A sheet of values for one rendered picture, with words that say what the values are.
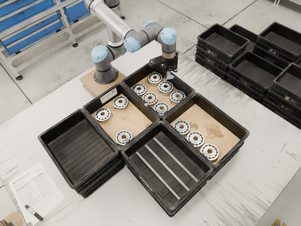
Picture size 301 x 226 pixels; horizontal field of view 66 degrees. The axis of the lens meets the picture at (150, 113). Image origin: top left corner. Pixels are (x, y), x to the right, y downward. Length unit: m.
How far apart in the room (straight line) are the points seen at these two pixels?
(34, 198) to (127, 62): 1.20
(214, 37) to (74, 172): 1.87
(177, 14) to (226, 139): 2.62
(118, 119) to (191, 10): 2.67
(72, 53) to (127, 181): 2.27
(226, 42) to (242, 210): 1.64
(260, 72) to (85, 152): 1.78
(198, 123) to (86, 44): 2.33
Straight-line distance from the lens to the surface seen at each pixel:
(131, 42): 1.15
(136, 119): 1.47
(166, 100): 1.54
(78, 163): 1.41
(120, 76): 1.76
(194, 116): 1.48
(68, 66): 3.18
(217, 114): 1.43
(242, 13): 3.88
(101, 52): 1.63
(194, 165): 1.33
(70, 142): 1.49
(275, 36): 2.75
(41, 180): 1.61
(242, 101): 1.78
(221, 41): 2.54
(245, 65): 2.50
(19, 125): 1.89
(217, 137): 1.42
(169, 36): 1.16
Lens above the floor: 2.07
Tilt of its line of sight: 56 degrees down
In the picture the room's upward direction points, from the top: 6 degrees counter-clockwise
